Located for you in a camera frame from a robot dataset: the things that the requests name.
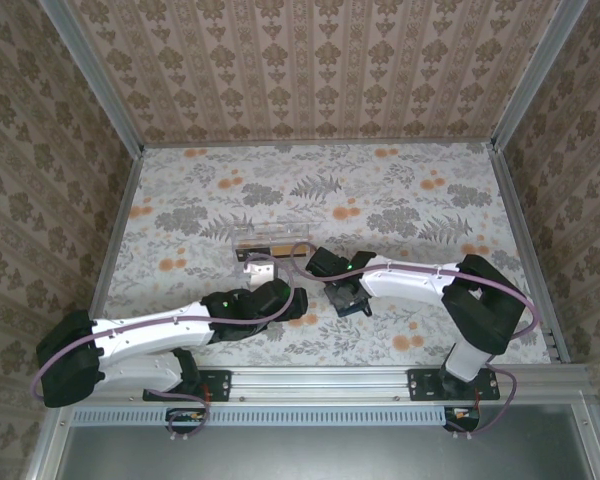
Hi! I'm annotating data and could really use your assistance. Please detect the blue leather card holder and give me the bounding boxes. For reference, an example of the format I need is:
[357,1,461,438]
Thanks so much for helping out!
[324,280,372,319]

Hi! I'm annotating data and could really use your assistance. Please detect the black VIP card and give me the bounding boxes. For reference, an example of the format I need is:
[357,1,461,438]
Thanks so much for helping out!
[235,245,275,262]

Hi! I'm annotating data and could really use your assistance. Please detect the clear acrylic card box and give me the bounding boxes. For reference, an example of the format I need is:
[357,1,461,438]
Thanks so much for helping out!
[231,218,315,263]

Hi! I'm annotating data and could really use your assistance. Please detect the grey metal panel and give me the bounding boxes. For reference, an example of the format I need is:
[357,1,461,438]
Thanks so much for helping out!
[54,405,599,480]

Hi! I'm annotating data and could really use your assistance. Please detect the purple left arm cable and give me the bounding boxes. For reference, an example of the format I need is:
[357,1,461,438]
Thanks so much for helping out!
[32,253,296,441]

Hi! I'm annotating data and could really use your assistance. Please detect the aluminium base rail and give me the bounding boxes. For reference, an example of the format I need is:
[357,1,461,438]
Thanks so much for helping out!
[54,363,591,405]

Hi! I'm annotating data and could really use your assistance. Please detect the aluminium table back rail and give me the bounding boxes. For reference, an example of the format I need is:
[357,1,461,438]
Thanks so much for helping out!
[140,139,496,150]

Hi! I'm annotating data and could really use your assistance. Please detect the grey slotted cable duct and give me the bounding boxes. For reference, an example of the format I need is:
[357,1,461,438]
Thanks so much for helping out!
[73,404,447,427]

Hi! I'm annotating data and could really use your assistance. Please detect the black cable connector bracket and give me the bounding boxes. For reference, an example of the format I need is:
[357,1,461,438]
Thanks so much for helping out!
[165,407,207,435]
[443,405,482,432]

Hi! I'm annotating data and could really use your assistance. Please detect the aluminium table side rail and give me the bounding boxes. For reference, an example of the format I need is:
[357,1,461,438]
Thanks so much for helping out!
[487,142,572,365]
[87,147,145,326]

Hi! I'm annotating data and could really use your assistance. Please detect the aluminium frame post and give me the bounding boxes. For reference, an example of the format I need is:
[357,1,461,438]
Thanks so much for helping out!
[38,0,146,157]
[488,0,590,151]

